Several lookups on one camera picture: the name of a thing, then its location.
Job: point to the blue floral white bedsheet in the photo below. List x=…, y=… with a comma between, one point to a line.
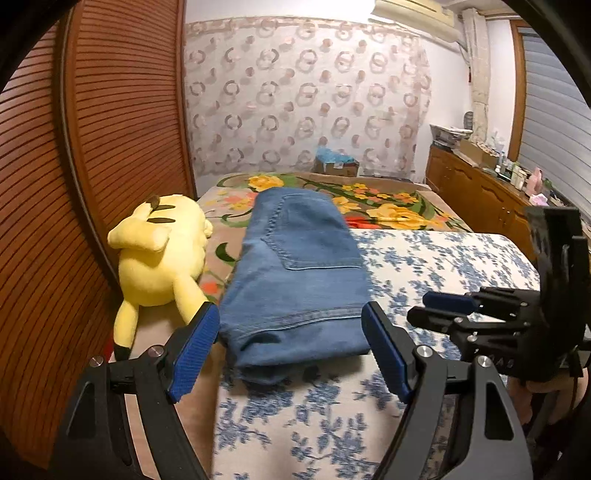
x=438, y=263

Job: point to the person's right hand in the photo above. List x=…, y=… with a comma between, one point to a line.
x=565, y=386

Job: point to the grey window blind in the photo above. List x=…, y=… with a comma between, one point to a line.
x=554, y=129

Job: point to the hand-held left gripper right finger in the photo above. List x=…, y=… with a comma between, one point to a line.
x=388, y=355

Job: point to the blue denim pants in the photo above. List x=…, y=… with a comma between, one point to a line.
x=295, y=277

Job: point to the circle-patterned sheer curtain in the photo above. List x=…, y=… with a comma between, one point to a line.
x=300, y=92

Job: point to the small cardboard box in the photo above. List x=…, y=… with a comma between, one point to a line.
x=337, y=168

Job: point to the brown louvered wooden wardrobe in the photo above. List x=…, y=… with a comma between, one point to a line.
x=115, y=138

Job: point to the group of toiletry bottles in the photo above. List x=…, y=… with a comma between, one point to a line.
x=515, y=173

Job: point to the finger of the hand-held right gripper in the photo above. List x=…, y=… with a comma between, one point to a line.
x=434, y=319
x=450, y=302

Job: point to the pink tissue pack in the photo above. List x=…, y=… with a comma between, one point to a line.
x=538, y=200

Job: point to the tied lace curtain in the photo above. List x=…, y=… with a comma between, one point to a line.
x=478, y=83

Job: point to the white wall air conditioner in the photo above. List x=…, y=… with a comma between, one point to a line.
x=415, y=21

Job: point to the flat cardboard box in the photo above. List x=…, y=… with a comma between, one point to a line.
x=478, y=154

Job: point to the stack of magazines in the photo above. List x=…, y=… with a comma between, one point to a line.
x=450, y=134

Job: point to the orange yellow floral blanket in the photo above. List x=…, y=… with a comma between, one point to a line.
x=392, y=212

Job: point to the yellow plush toy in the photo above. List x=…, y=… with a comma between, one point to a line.
x=157, y=263

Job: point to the wooden sideboard cabinet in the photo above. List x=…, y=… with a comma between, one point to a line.
x=471, y=184

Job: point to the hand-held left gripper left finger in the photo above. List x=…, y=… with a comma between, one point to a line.
x=194, y=355

